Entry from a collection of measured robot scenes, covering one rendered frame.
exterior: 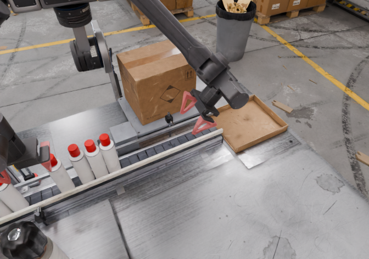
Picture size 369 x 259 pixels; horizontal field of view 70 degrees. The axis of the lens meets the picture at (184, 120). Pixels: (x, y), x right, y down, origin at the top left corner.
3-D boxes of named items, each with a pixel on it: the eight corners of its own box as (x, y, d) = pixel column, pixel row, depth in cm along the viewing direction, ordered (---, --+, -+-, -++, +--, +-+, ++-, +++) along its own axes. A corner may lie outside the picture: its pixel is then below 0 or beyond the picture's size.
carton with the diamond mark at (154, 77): (142, 125, 127) (135, 80, 108) (124, 97, 142) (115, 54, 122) (195, 105, 138) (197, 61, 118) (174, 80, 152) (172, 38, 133)
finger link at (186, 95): (179, 121, 82) (197, 99, 78) (171, 106, 87) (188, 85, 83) (194, 125, 87) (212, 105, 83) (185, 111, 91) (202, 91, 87)
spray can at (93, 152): (97, 183, 102) (82, 150, 87) (94, 173, 105) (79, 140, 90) (110, 178, 103) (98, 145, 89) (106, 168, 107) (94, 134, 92)
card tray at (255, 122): (235, 153, 118) (236, 147, 115) (206, 117, 134) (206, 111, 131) (286, 130, 128) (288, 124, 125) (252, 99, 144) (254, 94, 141)
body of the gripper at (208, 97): (202, 113, 76) (218, 94, 73) (188, 92, 82) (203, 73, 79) (216, 118, 80) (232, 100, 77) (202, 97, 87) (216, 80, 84)
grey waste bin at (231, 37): (222, 67, 310) (228, 16, 266) (206, 49, 338) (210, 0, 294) (253, 60, 321) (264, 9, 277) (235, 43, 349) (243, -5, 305)
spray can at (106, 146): (110, 176, 104) (98, 144, 89) (106, 167, 107) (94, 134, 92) (123, 172, 105) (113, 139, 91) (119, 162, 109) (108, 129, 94)
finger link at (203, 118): (188, 137, 78) (207, 114, 74) (179, 120, 82) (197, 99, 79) (203, 141, 82) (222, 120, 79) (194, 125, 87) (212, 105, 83)
